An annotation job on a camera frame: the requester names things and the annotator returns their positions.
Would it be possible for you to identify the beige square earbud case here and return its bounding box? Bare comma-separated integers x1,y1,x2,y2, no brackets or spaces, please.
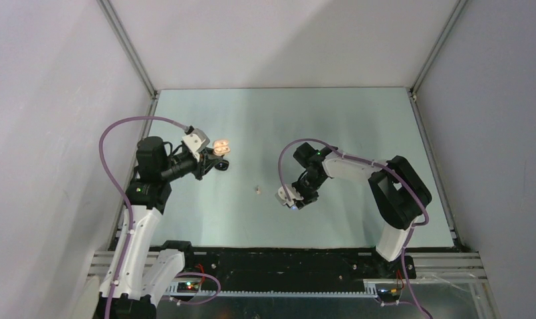
213,139,231,156

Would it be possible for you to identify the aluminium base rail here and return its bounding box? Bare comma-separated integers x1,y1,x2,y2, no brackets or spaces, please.
409,253,487,284

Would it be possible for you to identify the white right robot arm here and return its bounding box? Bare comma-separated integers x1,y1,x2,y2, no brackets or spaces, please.
276,139,432,278

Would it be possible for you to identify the black glossy earbud charging case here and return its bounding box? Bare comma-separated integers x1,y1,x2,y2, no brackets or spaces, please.
215,161,229,171

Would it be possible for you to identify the left green circuit board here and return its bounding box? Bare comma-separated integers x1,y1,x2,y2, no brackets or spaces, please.
176,281,201,294

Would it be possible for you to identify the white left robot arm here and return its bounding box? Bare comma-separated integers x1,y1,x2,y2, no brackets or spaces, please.
94,132,230,318

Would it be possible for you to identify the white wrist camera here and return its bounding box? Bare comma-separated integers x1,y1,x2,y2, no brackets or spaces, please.
182,126,210,161
275,184,303,211

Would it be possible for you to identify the left aluminium frame post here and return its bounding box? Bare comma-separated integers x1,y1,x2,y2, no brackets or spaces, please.
96,0,157,99

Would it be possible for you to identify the green circuit board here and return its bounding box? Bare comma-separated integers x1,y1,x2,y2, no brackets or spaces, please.
378,288,403,298
176,281,201,294

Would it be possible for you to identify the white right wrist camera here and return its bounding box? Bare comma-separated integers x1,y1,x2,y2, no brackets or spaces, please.
275,184,303,211

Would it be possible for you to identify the white slotted cable duct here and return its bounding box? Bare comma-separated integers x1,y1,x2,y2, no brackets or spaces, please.
162,281,378,300

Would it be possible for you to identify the right aluminium frame post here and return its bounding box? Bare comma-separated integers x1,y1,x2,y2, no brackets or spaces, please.
409,0,469,99

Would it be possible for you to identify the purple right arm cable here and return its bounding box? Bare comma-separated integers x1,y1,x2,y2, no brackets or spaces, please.
277,138,433,319

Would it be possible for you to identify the right green circuit board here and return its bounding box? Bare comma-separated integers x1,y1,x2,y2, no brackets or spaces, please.
378,288,403,298

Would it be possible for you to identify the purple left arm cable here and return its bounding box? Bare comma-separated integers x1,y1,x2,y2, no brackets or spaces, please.
98,116,221,319

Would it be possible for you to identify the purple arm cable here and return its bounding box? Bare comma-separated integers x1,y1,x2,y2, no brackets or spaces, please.
98,116,221,319
277,138,433,319

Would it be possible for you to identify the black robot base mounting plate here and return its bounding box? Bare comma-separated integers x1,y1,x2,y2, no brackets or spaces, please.
183,247,416,292

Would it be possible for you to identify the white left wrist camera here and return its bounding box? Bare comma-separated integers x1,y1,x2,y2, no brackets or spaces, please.
182,126,210,161

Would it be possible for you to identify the aluminium frame post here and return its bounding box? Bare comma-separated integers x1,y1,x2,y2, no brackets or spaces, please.
96,0,157,99
409,0,469,99

